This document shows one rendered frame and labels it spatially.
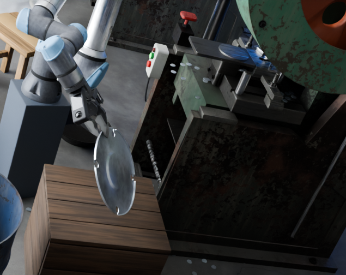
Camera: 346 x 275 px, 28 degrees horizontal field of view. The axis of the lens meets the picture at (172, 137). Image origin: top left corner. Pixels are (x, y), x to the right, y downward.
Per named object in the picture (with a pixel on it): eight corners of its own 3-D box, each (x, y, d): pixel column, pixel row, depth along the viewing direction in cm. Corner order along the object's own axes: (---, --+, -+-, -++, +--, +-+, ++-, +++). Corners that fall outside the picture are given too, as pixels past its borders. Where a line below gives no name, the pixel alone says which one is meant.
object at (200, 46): (184, 82, 260) (196, 51, 253) (177, 64, 271) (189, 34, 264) (243, 94, 268) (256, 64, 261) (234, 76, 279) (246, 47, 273)
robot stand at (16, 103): (1, 199, 270) (26, 105, 247) (-12, 171, 282) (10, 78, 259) (43, 196, 280) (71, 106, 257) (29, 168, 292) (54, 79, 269)
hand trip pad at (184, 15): (177, 31, 289) (183, 15, 285) (174, 25, 293) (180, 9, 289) (192, 35, 291) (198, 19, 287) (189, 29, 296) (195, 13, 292)
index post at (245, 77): (236, 94, 253) (246, 72, 248) (234, 90, 255) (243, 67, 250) (243, 95, 254) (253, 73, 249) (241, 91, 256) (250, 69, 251)
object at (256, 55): (252, 76, 264) (256, 66, 261) (241, 57, 275) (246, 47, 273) (272, 80, 267) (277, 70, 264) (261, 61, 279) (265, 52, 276)
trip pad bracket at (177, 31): (167, 69, 294) (182, 29, 284) (163, 58, 302) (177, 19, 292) (180, 72, 296) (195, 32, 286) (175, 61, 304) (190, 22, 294)
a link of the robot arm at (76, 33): (60, 13, 218) (44, 29, 210) (92, 27, 218) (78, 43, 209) (56, 33, 223) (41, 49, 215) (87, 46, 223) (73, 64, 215)
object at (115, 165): (135, 219, 234) (138, 219, 233) (95, 210, 208) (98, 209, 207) (131, 137, 241) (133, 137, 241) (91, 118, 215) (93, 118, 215)
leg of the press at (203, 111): (139, 252, 272) (220, 57, 226) (134, 232, 281) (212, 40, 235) (334, 273, 303) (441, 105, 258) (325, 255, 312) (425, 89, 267)
